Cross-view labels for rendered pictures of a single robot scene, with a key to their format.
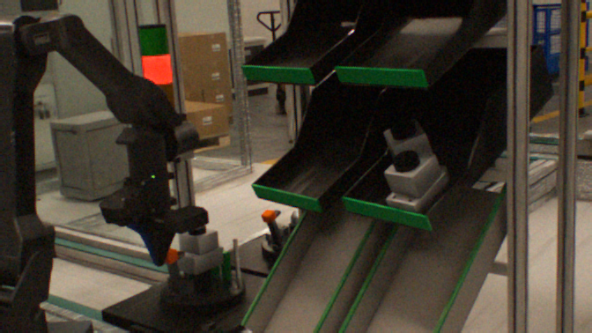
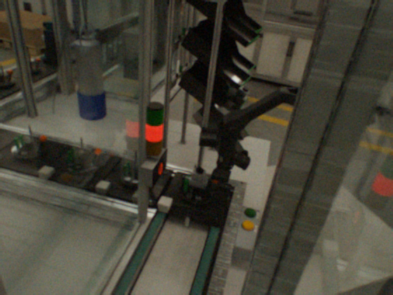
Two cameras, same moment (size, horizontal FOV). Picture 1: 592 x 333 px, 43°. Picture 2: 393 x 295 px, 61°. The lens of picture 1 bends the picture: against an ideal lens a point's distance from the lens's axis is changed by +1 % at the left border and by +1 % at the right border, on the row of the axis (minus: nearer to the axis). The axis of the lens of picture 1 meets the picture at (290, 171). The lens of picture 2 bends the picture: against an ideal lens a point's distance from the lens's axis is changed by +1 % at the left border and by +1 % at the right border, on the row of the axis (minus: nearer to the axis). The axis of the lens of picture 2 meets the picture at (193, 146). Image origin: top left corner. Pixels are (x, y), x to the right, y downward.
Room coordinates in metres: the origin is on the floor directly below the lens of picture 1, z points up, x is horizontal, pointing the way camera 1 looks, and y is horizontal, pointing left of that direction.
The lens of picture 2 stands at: (1.65, 1.02, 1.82)
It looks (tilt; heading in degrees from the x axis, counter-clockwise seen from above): 32 degrees down; 242
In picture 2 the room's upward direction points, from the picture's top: 7 degrees clockwise
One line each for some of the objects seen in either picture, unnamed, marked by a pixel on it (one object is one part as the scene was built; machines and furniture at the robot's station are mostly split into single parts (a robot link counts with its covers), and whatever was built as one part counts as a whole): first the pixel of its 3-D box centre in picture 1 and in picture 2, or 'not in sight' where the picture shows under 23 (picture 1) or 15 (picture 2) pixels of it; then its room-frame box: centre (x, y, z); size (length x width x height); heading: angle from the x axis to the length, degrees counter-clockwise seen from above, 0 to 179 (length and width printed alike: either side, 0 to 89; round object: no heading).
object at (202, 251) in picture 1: (203, 245); (196, 176); (1.17, 0.15, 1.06); 0.08 x 0.04 x 0.07; 141
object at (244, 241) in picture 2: not in sight; (246, 232); (1.05, 0.36, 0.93); 0.21 x 0.07 x 0.06; 50
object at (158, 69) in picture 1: (157, 69); (154, 130); (1.37, 0.23, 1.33); 0.05 x 0.05 x 0.05
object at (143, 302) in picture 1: (204, 303); (196, 197); (1.16, 0.16, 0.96); 0.24 x 0.24 x 0.02; 50
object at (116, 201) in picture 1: (127, 202); (241, 159); (1.05, 0.24, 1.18); 0.07 x 0.07 x 0.06; 53
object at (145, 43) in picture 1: (154, 41); (154, 114); (1.37, 0.23, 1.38); 0.05 x 0.05 x 0.05
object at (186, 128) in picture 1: (159, 125); (217, 133); (1.13, 0.20, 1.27); 0.12 x 0.08 x 0.11; 153
